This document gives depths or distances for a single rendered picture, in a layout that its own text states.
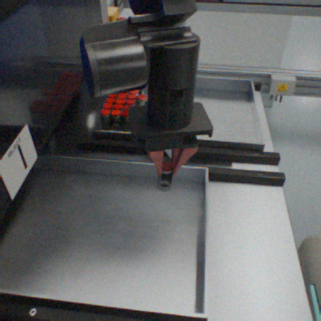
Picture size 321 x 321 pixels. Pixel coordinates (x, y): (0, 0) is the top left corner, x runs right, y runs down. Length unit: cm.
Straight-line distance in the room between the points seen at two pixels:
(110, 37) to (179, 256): 32
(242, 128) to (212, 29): 158
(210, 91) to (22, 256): 58
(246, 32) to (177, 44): 195
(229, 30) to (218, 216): 183
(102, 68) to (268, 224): 37
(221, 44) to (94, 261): 197
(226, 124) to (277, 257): 33
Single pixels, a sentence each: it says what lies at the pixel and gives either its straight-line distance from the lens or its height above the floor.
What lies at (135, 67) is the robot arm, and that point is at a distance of 34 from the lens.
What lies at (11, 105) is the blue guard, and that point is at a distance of 44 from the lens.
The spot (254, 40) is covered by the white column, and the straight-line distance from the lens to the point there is 232.
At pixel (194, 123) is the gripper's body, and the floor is 107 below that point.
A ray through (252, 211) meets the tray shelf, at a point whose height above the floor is 88.
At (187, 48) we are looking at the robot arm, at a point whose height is 117.
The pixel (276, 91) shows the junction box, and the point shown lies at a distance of 176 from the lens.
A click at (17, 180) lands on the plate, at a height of 100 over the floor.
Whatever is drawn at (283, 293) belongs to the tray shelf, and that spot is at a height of 88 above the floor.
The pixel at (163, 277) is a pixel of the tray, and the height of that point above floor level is 88.
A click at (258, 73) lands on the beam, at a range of 176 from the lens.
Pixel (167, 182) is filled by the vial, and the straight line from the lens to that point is 48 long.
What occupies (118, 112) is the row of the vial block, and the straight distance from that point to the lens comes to 69.
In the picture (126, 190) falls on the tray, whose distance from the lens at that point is 58.
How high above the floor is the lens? 131
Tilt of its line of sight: 42 degrees down
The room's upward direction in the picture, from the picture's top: straight up
